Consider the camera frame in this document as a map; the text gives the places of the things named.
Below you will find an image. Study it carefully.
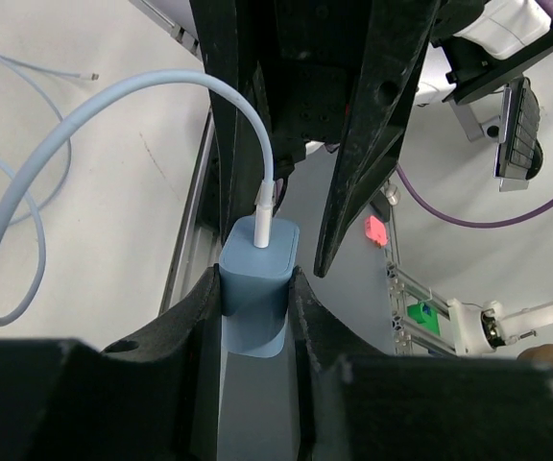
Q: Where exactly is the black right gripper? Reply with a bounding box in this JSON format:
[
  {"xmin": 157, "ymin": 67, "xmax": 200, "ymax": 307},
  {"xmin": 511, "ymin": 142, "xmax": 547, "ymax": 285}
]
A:
[{"xmin": 190, "ymin": 1, "xmax": 442, "ymax": 278}]

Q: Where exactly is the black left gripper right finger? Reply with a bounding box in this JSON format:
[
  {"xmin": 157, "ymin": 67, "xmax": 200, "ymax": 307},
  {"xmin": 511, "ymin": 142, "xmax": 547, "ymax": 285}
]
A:
[{"xmin": 288, "ymin": 269, "xmax": 553, "ymax": 460}]

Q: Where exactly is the blue charger plug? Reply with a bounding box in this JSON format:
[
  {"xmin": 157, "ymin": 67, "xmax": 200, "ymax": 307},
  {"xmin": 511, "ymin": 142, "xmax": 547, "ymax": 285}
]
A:
[{"xmin": 219, "ymin": 216, "xmax": 300, "ymax": 358}]

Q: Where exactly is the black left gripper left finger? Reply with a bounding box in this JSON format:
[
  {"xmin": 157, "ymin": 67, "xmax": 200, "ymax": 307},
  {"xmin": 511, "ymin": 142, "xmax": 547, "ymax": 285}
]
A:
[{"xmin": 0, "ymin": 267, "xmax": 221, "ymax": 460}]

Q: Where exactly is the light blue charger cable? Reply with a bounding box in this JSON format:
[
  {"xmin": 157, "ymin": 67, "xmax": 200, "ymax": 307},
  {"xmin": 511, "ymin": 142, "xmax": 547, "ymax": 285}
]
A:
[{"xmin": 0, "ymin": 40, "xmax": 277, "ymax": 328}]

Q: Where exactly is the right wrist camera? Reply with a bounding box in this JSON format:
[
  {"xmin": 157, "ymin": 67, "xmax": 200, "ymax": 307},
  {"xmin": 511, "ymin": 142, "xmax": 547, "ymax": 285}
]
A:
[{"xmin": 454, "ymin": 0, "xmax": 551, "ymax": 61}]

